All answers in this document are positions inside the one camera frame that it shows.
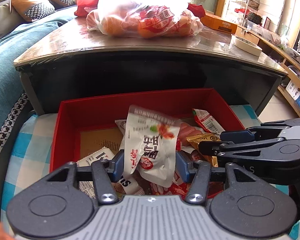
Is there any white fruit-print pouch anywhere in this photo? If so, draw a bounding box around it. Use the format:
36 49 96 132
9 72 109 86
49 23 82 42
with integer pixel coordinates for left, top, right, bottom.
122 104 182 188

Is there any gold wafer packet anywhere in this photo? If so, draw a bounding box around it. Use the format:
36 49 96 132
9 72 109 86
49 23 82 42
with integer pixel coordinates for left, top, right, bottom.
186 133 222 168

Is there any blue checkered tablecloth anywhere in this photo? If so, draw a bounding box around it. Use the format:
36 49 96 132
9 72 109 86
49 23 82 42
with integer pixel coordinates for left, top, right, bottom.
1 104 300 240

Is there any white wire rack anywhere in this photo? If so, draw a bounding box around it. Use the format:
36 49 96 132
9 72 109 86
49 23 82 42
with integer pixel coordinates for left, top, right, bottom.
225 0 260 25

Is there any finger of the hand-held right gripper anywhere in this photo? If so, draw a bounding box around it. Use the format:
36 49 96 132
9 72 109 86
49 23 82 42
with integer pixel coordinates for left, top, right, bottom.
219 122 278 141
198 137 283 158

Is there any white dish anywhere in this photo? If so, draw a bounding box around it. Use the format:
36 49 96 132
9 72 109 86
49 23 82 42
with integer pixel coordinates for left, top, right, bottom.
230 34 262 57

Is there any red cardboard box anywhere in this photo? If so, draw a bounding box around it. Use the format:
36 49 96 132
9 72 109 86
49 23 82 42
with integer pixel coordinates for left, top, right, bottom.
49 87 247 198

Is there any black basket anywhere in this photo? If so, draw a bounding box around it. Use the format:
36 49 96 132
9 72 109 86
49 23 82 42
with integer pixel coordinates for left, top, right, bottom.
247 11 263 25

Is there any sage green cushion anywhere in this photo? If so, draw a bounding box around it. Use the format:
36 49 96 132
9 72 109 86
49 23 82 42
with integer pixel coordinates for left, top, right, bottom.
0 4 25 45

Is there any red paper bag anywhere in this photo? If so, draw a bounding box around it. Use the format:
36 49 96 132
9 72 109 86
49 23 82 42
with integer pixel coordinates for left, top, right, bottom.
187 2 206 18

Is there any white and blue box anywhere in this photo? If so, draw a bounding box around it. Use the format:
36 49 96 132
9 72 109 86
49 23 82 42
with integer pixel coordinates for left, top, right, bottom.
286 80 300 109

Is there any red packet with white label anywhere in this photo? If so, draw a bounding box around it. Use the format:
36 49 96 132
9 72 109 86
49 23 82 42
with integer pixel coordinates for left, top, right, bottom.
192 108 225 135

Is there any wooden shelf unit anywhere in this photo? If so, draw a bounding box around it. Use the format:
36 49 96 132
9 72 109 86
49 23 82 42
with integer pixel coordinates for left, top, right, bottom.
235 26 300 117

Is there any teal sofa with cushions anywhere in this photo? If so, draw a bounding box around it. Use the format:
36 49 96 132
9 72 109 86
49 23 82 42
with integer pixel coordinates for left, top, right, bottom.
0 12 78 180

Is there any orange cardboard box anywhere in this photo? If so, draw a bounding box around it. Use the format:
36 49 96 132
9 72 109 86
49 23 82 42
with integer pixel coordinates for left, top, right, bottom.
200 12 238 34

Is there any red gummy candy packet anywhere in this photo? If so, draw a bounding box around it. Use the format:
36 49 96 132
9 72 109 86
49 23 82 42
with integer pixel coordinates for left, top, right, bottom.
150 172 223 198

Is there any clear plastic bag of fruit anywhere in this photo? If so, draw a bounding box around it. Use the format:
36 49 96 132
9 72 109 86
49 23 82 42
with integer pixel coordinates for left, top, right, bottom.
86 0 204 39

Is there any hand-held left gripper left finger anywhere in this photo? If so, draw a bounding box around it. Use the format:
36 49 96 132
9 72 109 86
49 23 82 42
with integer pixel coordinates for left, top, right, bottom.
41 149 125 205

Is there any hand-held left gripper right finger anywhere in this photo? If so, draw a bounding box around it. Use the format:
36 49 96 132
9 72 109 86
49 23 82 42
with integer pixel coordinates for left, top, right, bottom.
175 152 259 205

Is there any red plastic bag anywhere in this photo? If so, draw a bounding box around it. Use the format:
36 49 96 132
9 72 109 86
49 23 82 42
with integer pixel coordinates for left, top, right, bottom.
74 0 103 18

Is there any dark coffee table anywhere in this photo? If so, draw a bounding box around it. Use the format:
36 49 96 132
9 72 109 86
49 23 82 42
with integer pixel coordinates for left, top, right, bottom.
13 17 288 117

